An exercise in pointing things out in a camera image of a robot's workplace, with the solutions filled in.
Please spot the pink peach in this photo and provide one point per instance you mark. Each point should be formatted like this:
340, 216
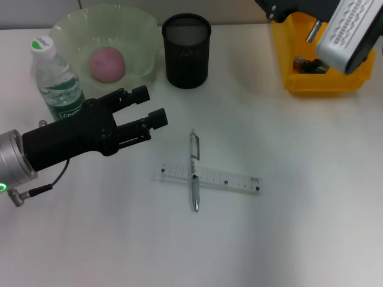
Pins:
106, 64

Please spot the clear plastic ruler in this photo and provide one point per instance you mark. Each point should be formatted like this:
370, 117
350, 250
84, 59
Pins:
227, 180

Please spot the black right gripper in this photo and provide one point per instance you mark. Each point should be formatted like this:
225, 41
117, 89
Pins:
293, 6

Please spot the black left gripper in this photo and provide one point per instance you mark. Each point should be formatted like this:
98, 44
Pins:
74, 134

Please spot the translucent green fruit plate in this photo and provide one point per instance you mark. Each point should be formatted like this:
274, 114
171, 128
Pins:
119, 33

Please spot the clear green-label water bottle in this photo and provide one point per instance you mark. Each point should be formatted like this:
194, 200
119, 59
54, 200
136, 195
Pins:
55, 74

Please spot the green plastic wrapper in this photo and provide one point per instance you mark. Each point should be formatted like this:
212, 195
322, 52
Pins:
305, 65

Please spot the white silver pen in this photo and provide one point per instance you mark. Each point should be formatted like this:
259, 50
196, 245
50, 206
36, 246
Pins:
194, 149

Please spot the yellow plastic bin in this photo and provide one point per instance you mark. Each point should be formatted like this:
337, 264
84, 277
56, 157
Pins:
302, 77

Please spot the black mesh pen holder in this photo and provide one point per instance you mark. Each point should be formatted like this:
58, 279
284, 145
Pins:
186, 56

